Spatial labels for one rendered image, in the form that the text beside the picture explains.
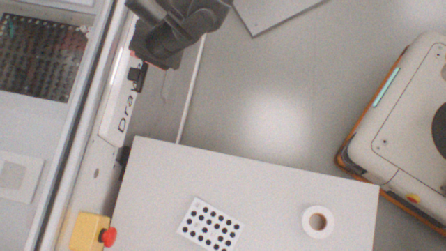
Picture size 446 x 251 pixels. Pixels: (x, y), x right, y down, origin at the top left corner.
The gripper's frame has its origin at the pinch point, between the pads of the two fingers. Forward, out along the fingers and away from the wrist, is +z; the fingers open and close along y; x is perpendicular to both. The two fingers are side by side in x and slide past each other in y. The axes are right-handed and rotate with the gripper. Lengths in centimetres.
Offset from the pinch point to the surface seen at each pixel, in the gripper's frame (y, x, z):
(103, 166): -2.1, 23.0, 9.0
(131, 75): -0.1, 4.1, 2.3
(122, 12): 6.7, -5.7, -2.3
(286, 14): -77, -69, 54
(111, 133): -0.1, 16.7, 3.6
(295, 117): -89, -23, 49
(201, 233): -23.5, 31.9, -1.0
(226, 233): -27.8, 30.8, -4.3
